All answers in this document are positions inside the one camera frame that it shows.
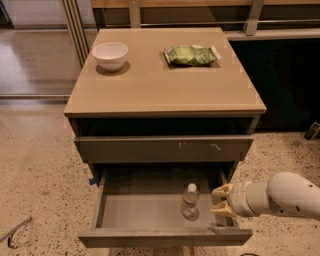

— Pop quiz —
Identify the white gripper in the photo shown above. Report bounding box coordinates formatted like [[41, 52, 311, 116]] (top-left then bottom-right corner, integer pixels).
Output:
[[211, 181, 255, 217]]

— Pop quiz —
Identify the clear plastic water bottle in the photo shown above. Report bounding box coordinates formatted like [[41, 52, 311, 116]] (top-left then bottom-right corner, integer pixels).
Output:
[[181, 183, 200, 221]]

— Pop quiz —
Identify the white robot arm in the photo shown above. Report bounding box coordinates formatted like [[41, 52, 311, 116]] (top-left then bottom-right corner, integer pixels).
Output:
[[211, 172, 320, 221]]

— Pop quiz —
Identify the grey drawer cabinet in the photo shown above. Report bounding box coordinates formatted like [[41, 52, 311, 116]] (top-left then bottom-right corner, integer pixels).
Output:
[[63, 27, 268, 249]]

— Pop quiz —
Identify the dark object on floor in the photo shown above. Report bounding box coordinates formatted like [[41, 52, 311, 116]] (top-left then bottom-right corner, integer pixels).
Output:
[[304, 122, 320, 140]]

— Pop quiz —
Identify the blue tape piece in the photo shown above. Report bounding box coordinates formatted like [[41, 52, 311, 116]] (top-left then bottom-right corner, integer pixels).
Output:
[[89, 178, 96, 185]]

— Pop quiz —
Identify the green snack bag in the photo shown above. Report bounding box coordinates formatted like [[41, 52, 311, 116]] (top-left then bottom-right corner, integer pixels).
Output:
[[163, 45, 222, 67]]

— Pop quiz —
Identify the white ceramic bowl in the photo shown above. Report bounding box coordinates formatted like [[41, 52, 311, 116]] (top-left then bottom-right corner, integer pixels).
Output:
[[92, 42, 128, 72]]

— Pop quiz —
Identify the metal bar on floor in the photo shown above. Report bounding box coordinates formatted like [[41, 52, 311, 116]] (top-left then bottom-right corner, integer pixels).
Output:
[[0, 216, 32, 248]]

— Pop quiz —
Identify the metal railing frame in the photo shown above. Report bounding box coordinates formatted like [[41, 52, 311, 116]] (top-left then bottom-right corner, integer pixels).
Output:
[[60, 0, 320, 61]]

